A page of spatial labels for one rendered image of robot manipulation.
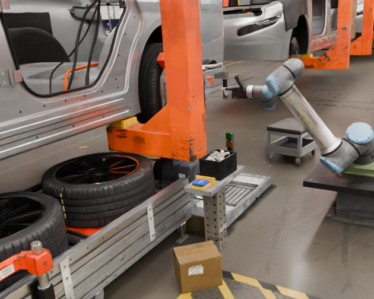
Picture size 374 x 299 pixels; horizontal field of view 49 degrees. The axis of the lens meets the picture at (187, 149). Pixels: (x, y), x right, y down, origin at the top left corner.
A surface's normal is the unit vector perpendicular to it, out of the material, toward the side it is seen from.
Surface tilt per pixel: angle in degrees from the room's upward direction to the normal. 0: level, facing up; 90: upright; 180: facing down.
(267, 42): 96
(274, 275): 0
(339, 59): 90
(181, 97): 90
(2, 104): 92
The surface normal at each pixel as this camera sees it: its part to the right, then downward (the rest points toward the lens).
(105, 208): 0.28, 0.27
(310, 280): -0.07, -0.95
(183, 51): -0.53, 0.29
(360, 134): -0.34, -0.53
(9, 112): 0.84, 0.15
